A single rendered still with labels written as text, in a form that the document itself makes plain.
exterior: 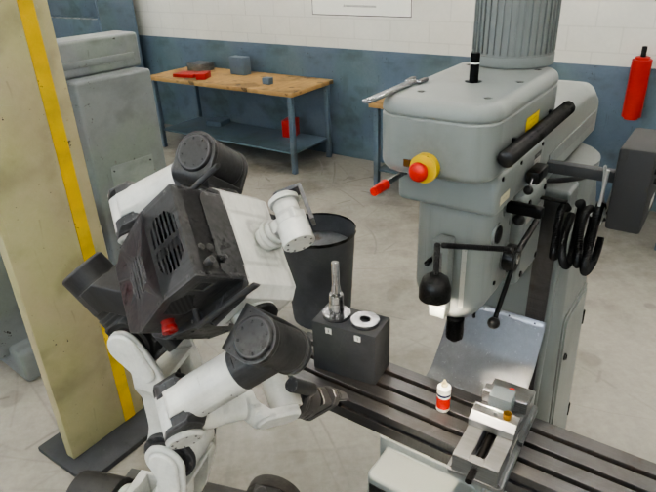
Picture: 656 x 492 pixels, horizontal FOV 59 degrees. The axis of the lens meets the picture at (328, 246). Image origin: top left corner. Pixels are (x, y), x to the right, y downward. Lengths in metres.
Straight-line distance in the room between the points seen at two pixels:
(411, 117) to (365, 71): 5.28
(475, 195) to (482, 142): 0.17
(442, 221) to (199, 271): 0.61
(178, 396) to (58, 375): 1.75
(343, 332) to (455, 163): 0.81
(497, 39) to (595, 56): 4.14
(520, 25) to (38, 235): 1.97
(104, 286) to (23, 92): 1.29
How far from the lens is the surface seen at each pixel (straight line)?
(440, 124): 1.18
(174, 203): 1.11
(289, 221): 1.14
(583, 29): 5.63
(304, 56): 6.91
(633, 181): 1.55
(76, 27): 8.76
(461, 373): 2.03
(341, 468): 2.91
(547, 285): 1.91
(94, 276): 1.43
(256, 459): 2.99
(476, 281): 1.44
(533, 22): 1.51
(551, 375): 2.13
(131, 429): 3.25
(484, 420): 1.68
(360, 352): 1.84
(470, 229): 1.38
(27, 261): 2.65
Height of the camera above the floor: 2.16
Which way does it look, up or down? 27 degrees down
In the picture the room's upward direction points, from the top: 2 degrees counter-clockwise
